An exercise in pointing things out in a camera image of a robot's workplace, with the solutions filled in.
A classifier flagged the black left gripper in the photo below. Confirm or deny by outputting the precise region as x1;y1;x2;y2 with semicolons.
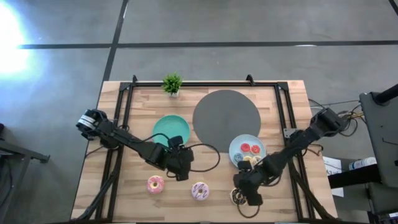
164;146;195;182

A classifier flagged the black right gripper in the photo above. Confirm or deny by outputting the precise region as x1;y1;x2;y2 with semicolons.
233;167;269;207

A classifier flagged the large chocolate frosted donut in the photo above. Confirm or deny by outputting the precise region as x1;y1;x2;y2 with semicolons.
229;188;249;207

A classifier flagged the large purple frosted donut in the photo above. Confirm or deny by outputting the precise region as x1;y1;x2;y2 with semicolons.
191;182;210;201

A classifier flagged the large pink frosted donut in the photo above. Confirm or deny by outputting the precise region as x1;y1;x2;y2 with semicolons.
146;175;165;195

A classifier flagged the teal green plate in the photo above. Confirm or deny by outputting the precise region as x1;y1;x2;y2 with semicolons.
152;114;191;147

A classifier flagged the light blue plate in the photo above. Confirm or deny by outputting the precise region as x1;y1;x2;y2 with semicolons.
228;134;267;170

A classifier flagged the grey round mat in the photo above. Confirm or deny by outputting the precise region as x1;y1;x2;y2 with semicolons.
192;89;262;154

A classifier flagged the white paper sheet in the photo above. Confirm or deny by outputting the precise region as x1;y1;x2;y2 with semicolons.
322;156;345;198

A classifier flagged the green plant in white pot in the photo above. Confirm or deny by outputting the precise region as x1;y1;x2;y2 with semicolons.
161;72;183;98

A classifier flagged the black shelf board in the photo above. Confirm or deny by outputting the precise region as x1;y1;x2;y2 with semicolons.
328;164;383;190

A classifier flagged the white bottle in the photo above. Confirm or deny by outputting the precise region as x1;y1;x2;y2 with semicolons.
348;157;378;171

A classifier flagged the dark grey side cart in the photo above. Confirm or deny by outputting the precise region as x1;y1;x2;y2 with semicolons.
0;123;51;224

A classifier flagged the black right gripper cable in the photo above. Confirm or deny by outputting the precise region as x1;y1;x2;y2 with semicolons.
236;203;261;219

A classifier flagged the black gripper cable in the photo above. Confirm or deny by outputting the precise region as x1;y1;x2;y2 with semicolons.
183;142;221;174
236;203;261;219

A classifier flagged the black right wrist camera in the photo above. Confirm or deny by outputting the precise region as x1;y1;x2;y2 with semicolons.
238;160;254;172

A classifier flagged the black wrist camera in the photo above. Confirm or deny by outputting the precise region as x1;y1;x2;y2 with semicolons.
167;136;184;149
238;160;254;172

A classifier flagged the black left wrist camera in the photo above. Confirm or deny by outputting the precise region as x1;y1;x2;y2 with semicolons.
167;136;184;149

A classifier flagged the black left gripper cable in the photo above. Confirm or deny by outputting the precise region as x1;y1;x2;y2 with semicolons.
183;142;221;174

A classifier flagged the black metal table frame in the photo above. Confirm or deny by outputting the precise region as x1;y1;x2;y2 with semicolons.
74;74;336;223

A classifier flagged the tangled cable bundle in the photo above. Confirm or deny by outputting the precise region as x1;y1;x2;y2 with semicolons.
307;98;365;138

